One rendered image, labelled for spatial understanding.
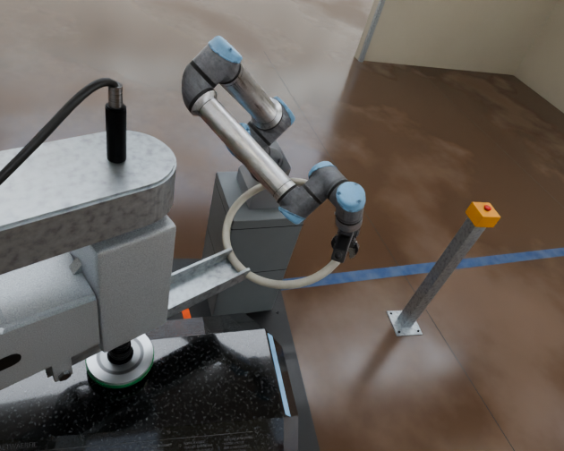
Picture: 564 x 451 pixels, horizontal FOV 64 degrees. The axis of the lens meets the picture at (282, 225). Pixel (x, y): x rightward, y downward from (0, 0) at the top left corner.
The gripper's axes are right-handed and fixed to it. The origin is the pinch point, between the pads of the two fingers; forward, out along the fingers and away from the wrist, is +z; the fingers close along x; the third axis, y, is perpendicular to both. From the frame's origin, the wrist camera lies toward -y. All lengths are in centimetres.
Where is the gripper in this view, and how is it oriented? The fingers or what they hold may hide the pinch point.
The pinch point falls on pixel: (344, 255)
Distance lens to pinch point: 171.9
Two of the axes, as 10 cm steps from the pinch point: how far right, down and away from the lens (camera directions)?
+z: 0.7, 5.4, 8.4
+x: -9.3, -2.7, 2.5
